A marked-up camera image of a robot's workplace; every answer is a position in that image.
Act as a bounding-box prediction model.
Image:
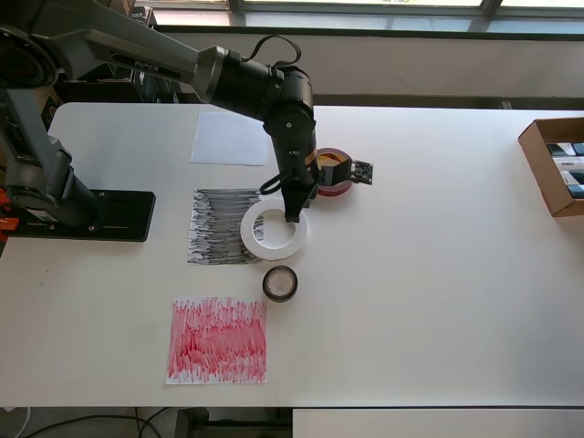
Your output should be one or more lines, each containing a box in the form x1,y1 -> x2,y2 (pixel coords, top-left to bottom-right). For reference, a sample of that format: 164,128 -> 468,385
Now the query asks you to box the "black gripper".
278,163 -> 322,224

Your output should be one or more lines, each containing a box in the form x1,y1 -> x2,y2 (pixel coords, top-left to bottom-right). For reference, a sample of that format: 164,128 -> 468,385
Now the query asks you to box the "red tape roll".
316,146 -> 356,199

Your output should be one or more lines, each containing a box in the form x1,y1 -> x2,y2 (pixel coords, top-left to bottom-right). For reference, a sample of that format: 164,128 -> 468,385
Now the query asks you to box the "white tape roll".
239,196 -> 310,262

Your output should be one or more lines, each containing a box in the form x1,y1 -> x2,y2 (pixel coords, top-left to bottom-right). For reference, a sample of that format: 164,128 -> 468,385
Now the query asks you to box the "small black tape roll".
261,265 -> 300,303

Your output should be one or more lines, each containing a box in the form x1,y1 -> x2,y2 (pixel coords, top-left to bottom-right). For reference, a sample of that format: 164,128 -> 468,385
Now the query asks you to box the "black scribbled paper sheet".
185,186 -> 266,266

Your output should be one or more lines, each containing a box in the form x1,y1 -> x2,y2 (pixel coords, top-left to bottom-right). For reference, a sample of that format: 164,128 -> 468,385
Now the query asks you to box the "blank white paper sheet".
190,112 -> 271,167

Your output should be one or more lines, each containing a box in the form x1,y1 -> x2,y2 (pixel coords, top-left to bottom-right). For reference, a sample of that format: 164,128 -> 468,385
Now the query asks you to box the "red scribbled paper sheet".
164,296 -> 268,387

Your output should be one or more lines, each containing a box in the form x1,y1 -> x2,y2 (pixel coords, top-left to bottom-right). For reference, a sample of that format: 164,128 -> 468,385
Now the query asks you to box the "black printed product box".
107,0 -> 159,28
130,68 -> 193,105

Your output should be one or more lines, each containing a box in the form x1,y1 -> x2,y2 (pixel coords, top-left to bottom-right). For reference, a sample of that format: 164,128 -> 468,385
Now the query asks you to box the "open brown cardboard box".
517,117 -> 584,218

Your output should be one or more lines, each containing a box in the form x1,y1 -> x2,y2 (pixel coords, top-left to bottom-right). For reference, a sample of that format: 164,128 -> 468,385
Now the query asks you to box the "white board panel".
292,408 -> 584,438

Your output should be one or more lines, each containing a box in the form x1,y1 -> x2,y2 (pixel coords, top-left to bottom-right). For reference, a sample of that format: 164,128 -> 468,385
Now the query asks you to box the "brown printed cardboard carton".
26,81 -> 64,136

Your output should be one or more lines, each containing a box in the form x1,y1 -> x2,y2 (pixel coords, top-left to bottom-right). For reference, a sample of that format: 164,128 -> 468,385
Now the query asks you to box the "orange clamp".
0,187 -> 20,234

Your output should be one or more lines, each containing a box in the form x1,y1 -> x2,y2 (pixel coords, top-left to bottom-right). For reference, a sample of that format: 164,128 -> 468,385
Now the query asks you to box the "black camera cable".
236,35 -> 303,196

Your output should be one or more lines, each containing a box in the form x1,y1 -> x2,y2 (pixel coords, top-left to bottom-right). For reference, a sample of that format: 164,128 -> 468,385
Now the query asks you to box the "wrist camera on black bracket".
318,158 -> 376,187

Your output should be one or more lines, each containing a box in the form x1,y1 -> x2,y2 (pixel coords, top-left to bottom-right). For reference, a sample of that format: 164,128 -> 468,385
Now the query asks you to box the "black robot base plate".
13,189 -> 156,243

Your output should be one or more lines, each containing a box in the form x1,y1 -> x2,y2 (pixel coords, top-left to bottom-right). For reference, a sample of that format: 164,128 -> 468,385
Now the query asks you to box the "black table frame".
175,408 -> 293,438

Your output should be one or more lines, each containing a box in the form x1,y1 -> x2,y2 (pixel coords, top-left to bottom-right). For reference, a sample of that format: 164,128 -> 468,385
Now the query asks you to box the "black floor cable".
26,407 -> 183,438

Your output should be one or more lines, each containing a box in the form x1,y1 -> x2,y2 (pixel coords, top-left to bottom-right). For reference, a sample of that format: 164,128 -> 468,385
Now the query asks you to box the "white floor cable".
0,404 -> 33,438

